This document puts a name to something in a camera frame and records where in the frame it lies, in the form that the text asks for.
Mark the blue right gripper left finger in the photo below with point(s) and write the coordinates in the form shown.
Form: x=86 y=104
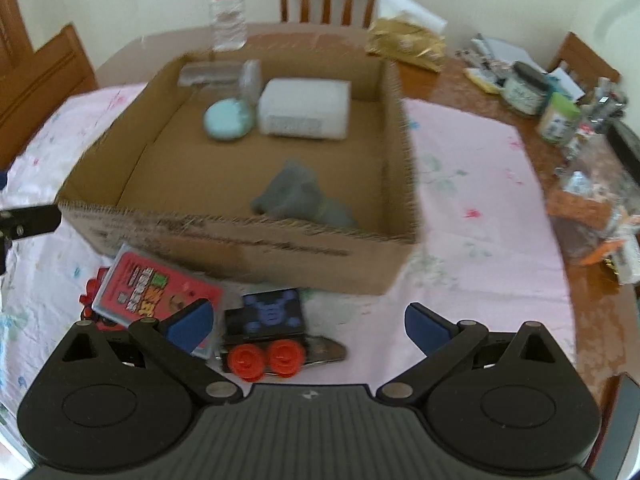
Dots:
x=191 y=328

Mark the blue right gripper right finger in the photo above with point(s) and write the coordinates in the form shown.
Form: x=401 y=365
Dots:
x=427 y=329

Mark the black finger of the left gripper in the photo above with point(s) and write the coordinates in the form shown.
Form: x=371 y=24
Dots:
x=29 y=221

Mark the black toy train red wheels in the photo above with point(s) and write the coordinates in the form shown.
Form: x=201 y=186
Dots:
x=266 y=335

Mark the light blue oval case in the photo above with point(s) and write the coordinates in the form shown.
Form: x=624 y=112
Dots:
x=228 y=120

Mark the white translucent plastic box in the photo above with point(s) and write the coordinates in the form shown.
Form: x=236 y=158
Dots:
x=305 y=108

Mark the clear plastic jar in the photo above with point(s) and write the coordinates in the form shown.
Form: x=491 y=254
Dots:
x=239 y=80

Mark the pink card box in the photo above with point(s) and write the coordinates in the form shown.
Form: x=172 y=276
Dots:
x=139 y=285

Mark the pink floral tablecloth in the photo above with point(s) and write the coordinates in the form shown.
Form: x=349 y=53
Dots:
x=486 y=252

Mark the correction tape dispenser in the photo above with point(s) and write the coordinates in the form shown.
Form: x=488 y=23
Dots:
x=322 y=350

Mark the wooden chair left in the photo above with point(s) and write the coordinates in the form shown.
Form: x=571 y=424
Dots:
x=34 y=83

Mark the brown cardboard box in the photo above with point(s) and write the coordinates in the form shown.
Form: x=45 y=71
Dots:
x=154 y=180

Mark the large black lid jar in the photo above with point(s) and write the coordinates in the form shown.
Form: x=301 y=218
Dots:
x=594 y=204

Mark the green lid spice jar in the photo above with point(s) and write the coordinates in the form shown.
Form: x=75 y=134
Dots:
x=559 y=116

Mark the green label glass jar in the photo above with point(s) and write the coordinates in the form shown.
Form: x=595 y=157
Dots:
x=525 y=89

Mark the gold tissue pack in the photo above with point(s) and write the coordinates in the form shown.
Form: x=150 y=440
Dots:
x=406 y=32

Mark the wooden chair right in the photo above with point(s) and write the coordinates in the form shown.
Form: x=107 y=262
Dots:
x=582 y=64

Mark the clear water bottle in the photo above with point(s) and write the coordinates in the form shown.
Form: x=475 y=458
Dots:
x=227 y=24

